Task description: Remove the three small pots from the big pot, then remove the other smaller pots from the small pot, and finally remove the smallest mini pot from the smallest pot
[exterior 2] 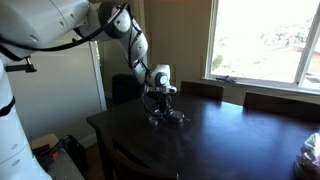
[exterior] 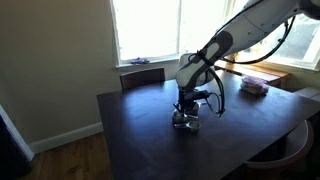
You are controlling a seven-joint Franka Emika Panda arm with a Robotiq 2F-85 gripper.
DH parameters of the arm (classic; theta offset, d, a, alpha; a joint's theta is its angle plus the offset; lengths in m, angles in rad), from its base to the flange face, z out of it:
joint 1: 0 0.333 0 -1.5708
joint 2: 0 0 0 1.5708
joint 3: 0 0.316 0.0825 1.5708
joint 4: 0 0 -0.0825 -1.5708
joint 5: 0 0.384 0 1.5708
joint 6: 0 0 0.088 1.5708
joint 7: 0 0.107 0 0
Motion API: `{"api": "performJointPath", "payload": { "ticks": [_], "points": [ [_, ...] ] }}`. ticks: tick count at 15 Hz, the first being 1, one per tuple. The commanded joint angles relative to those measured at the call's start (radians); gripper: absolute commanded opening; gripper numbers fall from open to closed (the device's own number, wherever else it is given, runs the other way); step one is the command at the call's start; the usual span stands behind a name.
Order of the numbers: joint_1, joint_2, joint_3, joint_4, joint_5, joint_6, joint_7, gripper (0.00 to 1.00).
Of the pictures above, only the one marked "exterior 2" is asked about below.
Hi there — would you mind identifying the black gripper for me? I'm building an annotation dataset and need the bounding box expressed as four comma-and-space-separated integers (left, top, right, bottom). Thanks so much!
151, 93, 173, 116

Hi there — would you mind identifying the one-third steel measuring cup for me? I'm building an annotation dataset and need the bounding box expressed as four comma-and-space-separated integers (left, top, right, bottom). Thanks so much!
153, 109, 169, 122

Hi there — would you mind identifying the smallest steel measuring cup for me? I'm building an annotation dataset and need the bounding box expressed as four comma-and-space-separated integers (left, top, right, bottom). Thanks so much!
148, 116, 160, 127

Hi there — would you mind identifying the half steel measuring cup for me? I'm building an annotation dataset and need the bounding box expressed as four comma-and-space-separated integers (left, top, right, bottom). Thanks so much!
170, 110, 185, 118

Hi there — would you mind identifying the largest steel measuring cup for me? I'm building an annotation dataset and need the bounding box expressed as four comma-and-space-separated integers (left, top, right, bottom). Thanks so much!
169, 110, 191, 124

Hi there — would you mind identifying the black upholstered chair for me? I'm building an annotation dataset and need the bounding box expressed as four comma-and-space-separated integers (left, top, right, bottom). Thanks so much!
111, 73, 145, 107

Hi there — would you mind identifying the dark wooden dining chair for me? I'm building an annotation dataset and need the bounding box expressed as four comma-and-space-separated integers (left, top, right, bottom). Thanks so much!
179, 80, 225, 102
243, 91, 320, 123

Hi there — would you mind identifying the curved back wooden chair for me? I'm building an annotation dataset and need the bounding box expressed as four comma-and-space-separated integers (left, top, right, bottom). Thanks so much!
99, 133, 179, 180

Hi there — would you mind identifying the blue object on sill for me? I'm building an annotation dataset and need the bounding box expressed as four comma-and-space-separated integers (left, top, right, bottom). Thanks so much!
215, 75, 237, 84

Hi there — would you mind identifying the white baseboard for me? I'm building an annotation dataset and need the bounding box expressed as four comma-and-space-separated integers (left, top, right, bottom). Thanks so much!
78, 133, 98, 149

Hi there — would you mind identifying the grey metal platform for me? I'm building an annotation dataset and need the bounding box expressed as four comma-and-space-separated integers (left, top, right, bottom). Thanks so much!
46, 148, 85, 180

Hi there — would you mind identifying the beige box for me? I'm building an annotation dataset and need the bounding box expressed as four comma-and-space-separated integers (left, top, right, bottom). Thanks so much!
29, 133, 60, 151

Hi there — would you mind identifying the white framed window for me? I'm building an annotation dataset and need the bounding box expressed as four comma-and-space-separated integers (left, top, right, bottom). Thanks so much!
203, 0, 320, 94

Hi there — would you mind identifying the clear plastic bag of items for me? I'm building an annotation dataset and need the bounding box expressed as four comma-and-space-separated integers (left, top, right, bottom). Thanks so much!
294, 132, 320, 180

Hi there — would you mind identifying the white door frame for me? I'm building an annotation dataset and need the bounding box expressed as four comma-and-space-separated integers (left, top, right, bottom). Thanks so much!
87, 0, 150, 113

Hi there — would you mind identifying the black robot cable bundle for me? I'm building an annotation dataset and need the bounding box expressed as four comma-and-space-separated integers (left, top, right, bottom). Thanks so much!
0, 3, 174, 118

